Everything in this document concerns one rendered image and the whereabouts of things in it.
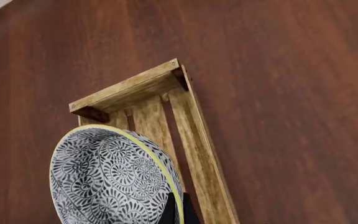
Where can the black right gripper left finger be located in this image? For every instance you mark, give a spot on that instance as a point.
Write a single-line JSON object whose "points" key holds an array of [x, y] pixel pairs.
{"points": [[170, 211]]}

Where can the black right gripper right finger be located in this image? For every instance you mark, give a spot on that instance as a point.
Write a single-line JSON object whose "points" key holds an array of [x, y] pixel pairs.
{"points": [[190, 213]]}

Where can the black white patterned bowl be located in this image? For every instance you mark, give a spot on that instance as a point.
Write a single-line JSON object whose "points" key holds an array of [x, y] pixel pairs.
{"points": [[110, 177]]}

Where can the wooden slat tray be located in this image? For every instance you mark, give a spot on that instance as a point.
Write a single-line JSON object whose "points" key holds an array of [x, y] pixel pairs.
{"points": [[194, 140]]}

